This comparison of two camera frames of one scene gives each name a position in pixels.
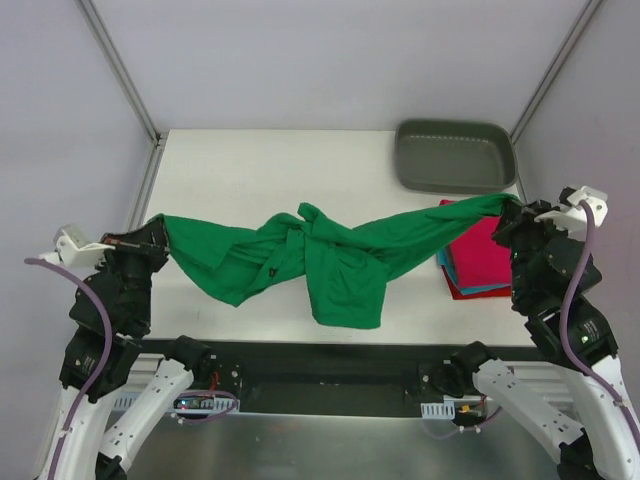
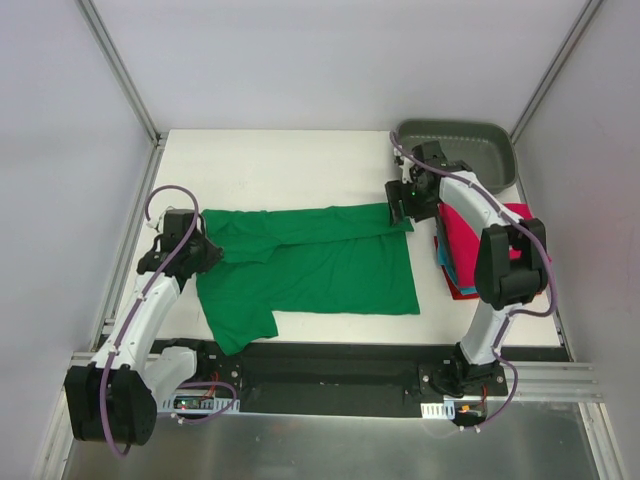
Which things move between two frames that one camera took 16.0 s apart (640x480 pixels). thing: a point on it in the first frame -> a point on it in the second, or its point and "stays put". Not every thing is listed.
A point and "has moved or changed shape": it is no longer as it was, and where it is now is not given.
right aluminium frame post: [554, 69] stays put
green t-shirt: [350, 264] has moved or changed shape
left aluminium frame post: [120, 71] stays put
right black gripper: [520, 220] -> [396, 203]
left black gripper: [138, 245] -> [208, 253]
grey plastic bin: [453, 156] stays put
